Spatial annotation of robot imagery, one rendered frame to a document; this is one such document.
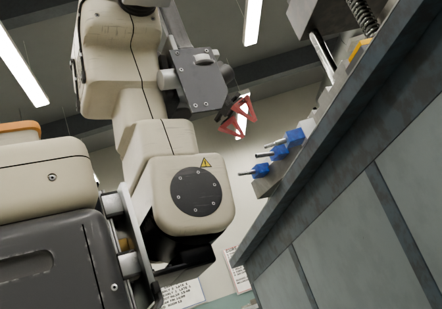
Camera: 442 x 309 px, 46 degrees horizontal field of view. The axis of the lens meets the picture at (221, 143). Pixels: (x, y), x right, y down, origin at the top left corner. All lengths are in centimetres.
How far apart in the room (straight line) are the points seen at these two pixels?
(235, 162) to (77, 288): 818
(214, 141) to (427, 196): 812
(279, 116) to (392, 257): 822
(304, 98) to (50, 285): 890
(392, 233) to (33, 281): 69
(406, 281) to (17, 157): 76
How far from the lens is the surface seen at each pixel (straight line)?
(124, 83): 113
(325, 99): 123
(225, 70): 158
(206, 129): 910
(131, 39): 117
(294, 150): 135
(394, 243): 111
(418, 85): 91
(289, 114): 932
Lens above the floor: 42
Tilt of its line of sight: 22 degrees up
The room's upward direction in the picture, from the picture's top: 21 degrees counter-clockwise
